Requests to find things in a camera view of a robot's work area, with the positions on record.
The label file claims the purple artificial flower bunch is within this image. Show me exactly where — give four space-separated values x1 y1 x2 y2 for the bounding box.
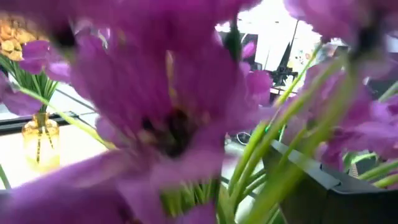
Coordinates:
0 0 280 224
0 39 73 116
228 0 398 224

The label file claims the black metal rig frame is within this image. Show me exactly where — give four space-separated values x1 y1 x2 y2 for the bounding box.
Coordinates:
0 111 80 135

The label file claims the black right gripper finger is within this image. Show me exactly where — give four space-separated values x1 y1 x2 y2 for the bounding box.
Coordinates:
263 139 398 224

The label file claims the black equipment stand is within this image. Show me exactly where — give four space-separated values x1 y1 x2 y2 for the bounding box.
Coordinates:
269 42 300 88

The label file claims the yellow artificial flower bunch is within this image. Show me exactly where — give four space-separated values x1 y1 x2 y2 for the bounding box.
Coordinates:
0 14 60 114

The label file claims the amber glass vase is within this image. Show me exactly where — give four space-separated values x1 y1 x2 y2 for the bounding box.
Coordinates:
21 111 61 171

